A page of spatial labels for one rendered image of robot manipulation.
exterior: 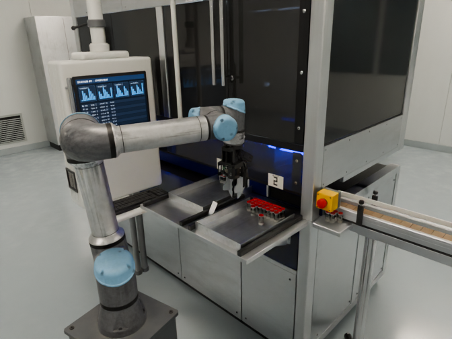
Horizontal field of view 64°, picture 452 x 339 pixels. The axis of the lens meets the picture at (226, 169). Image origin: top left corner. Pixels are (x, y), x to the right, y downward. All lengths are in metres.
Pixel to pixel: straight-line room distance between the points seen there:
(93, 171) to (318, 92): 0.85
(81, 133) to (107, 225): 0.35
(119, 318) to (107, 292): 0.10
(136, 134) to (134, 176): 1.14
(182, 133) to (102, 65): 1.01
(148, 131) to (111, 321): 0.58
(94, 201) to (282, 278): 1.04
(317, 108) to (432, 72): 4.70
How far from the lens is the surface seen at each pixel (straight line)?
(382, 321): 2.56
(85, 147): 1.00
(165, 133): 1.01
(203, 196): 1.85
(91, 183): 1.16
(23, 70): 6.58
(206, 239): 1.47
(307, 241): 1.67
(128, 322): 1.22
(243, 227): 1.54
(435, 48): 6.07
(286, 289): 1.89
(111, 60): 1.98
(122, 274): 1.13
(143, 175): 2.16
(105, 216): 1.20
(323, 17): 1.43
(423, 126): 6.20
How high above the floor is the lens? 1.63
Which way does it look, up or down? 20 degrees down
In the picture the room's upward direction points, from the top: 1 degrees counter-clockwise
